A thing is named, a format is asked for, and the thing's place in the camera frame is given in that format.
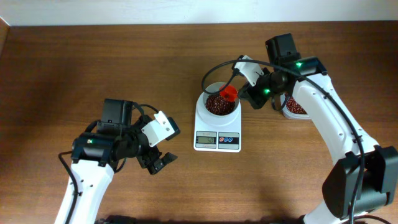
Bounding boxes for white digital kitchen scale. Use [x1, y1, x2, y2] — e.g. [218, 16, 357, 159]
[193, 96, 242, 153]

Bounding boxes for orange measuring scoop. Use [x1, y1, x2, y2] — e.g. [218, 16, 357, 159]
[219, 84, 238, 102]

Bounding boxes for white bowl on scale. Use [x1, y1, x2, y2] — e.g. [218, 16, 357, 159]
[203, 82, 239, 115]

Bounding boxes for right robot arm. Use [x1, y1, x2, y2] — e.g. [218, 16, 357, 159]
[233, 34, 397, 223]

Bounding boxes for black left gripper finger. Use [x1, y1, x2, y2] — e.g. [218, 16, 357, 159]
[160, 152, 178, 165]
[148, 160, 165, 174]

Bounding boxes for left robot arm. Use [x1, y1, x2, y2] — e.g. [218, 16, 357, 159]
[55, 99, 180, 223]

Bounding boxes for black object at table edge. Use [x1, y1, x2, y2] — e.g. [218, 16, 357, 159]
[103, 215, 136, 224]

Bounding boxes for clear plastic bean container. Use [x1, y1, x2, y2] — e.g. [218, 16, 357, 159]
[282, 102, 310, 120]

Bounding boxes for red beans in bowl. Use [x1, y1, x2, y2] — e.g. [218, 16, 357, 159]
[205, 95, 235, 116]

